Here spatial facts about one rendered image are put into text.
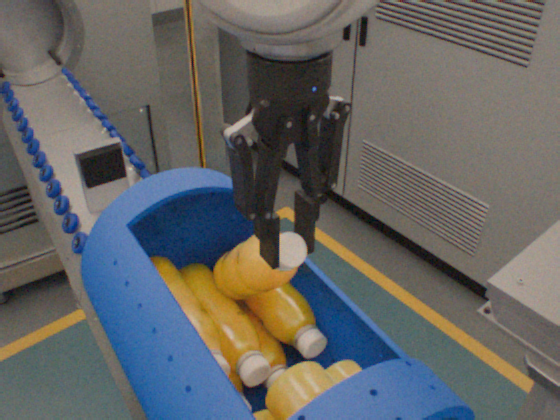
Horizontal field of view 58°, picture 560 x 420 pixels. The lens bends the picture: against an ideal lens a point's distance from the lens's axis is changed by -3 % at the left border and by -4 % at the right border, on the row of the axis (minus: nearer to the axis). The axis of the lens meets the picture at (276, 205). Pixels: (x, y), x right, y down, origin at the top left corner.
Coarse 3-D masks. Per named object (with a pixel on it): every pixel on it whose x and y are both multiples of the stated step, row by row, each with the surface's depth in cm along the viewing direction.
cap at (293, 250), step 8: (280, 240) 57; (288, 240) 57; (296, 240) 58; (280, 248) 57; (288, 248) 57; (296, 248) 58; (304, 248) 58; (280, 256) 57; (288, 256) 57; (296, 256) 57; (304, 256) 58; (280, 264) 57; (288, 264) 57; (296, 264) 57
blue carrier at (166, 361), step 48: (144, 192) 69; (192, 192) 69; (96, 240) 69; (144, 240) 76; (192, 240) 81; (240, 240) 87; (96, 288) 67; (144, 288) 59; (336, 288) 68; (144, 336) 57; (192, 336) 52; (336, 336) 72; (384, 336) 62; (144, 384) 56; (192, 384) 50; (336, 384) 45; (384, 384) 45; (432, 384) 48
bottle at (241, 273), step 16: (256, 240) 61; (224, 256) 71; (240, 256) 62; (256, 256) 60; (224, 272) 68; (240, 272) 63; (256, 272) 60; (272, 272) 59; (288, 272) 60; (224, 288) 71; (240, 288) 66; (256, 288) 63; (272, 288) 62
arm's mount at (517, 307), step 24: (552, 240) 85; (528, 264) 80; (552, 264) 80; (504, 288) 76; (528, 288) 76; (552, 288) 76; (480, 312) 81; (504, 312) 77; (528, 312) 73; (552, 312) 72; (528, 336) 75; (552, 336) 72; (552, 360) 73
